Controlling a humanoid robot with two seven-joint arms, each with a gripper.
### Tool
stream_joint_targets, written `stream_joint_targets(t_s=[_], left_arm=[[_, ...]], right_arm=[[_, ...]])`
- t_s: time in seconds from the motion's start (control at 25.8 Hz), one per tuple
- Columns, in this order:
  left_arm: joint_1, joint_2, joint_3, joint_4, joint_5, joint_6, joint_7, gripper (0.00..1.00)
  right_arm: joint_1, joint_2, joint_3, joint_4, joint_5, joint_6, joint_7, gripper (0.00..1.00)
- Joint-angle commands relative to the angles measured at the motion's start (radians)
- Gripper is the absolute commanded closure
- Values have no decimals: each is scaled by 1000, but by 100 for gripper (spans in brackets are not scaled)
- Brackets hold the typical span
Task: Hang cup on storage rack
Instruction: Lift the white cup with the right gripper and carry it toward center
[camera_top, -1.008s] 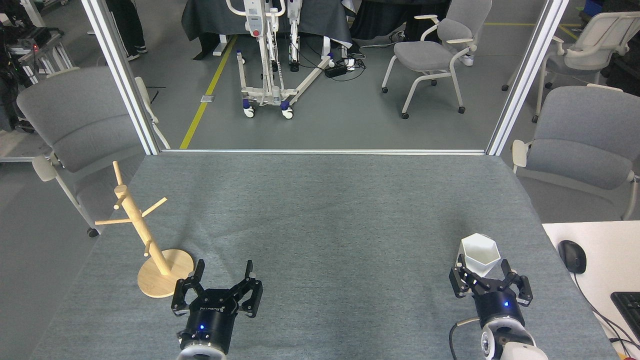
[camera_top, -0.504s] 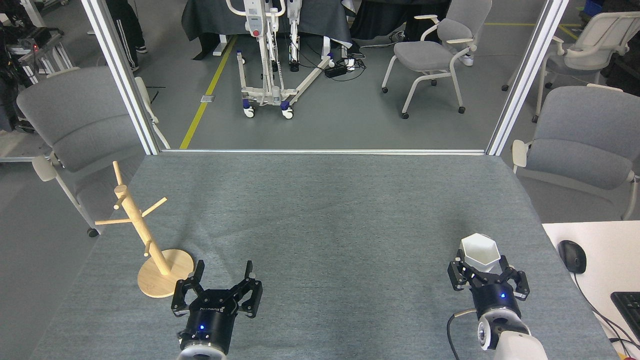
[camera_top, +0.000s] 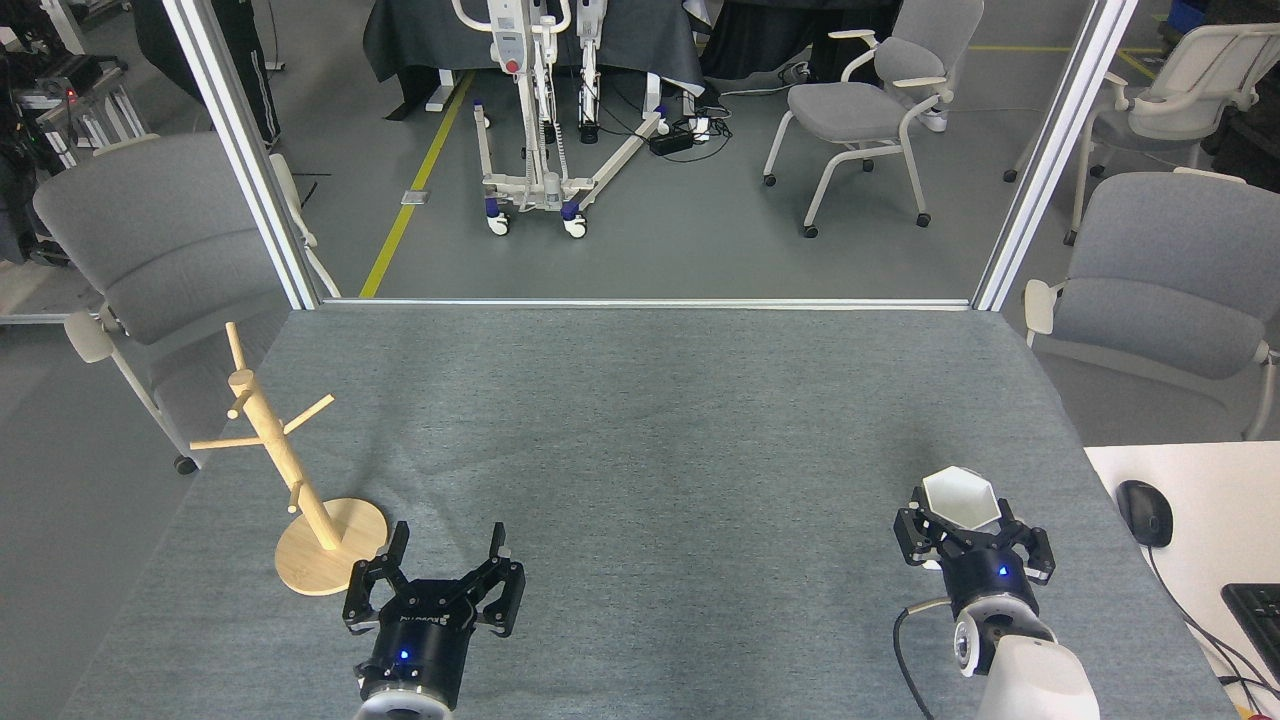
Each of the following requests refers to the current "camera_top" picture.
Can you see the silver frame rail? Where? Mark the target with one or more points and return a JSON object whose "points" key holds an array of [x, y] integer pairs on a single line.
{"points": [[640, 303]]}

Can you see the person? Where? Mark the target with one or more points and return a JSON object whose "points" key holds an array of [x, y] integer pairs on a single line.
{"points": [[245, 70]]}

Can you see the metal floor plate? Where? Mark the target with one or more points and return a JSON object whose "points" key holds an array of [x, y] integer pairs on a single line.
{"points": [[415, 197]]}

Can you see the black computer mouse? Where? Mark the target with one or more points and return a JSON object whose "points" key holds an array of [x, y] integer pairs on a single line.
{"points": [[1145, 512]]}

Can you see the metal equipment cart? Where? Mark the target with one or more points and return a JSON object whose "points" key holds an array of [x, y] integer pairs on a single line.
{"points": [[70, 80]]}

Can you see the white stand on wheels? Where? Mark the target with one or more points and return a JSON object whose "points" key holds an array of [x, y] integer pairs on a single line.
{"points": [[508, 40]]}

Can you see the black power strip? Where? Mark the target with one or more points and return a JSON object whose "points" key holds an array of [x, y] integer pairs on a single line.
{"points": [[670, 140]]}

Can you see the yellow floor tape line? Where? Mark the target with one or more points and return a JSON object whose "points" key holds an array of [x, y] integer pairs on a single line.
{"points": [[440, 130]]}

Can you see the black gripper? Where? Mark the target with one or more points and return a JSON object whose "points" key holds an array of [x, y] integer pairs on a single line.
{"points": [[420, 650], [990, 580]]}

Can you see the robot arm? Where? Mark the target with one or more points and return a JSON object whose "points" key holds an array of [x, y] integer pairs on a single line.
{"points": [[1030, 670], [400, 708]]}

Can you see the black keyboard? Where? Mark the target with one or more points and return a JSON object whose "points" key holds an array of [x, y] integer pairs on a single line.
{"points": [[1260, 620]]}

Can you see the white faceted cup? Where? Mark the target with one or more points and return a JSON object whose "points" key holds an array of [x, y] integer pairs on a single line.
{"points": [[960, 495]]}

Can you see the silver frame post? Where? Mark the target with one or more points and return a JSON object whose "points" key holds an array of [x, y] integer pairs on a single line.
{"points": [[1050, 150], [235, 130]]}

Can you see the black cloth covered table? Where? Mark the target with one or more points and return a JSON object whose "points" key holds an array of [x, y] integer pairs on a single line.
{"points": [[420, 40], [760, 30]]}

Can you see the grey office chair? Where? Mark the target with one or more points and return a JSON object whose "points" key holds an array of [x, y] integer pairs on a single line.
{"points": [[850, 110], [150, 230], [1170, 270], [1200, 60]]}

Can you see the wooden cup rack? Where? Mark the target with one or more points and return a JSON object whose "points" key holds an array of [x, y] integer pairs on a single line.
{"points": [[320, 555]]}

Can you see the white desk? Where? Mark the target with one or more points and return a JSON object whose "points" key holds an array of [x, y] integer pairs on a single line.
{"points": [[1220, 500]]}

